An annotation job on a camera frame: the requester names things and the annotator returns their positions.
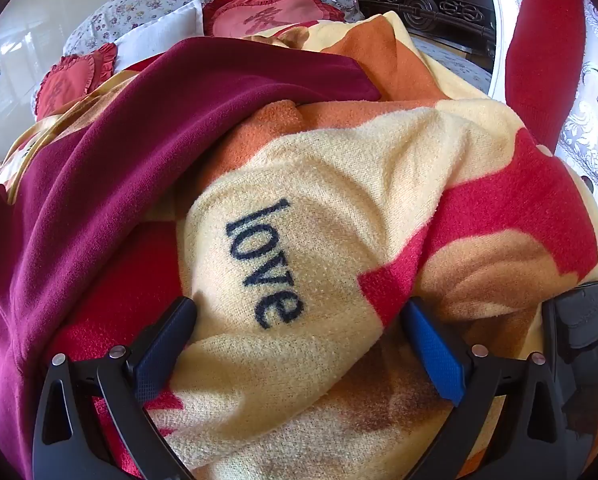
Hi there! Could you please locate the large red heart cushion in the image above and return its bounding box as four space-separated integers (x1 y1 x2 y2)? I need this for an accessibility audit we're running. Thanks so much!
202 0 347 41

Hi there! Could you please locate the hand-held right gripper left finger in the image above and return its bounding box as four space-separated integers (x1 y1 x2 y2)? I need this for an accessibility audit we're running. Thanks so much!
31 296 200 480

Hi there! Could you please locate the printed fleece blanket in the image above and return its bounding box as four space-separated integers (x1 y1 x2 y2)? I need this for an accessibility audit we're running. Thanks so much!
0 10 598 480

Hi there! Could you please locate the dark carved wooden furniture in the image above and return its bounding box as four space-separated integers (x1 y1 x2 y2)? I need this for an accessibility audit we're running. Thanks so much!
339 0 497 68

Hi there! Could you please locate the white frame post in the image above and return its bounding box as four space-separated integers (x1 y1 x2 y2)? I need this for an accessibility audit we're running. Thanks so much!
482 0 516 97

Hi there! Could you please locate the white pillow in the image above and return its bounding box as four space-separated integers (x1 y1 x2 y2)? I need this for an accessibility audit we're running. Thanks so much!
114 0 205 68

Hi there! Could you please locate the red hanging cloth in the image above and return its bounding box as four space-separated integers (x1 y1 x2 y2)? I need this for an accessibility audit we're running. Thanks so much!
504 0 587 146

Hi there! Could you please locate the white lace cloth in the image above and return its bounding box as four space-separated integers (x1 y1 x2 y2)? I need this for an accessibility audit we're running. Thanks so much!
554 0 598 211

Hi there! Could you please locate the maroon fleece garment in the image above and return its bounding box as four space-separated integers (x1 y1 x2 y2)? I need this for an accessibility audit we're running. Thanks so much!
0 36 382 480

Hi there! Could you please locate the small red heart cushion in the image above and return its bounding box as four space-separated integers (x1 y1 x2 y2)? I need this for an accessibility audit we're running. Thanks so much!
34 42 118 121

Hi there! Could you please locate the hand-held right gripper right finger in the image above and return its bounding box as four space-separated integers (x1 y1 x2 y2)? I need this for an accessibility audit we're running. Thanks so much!
401 296 576 480

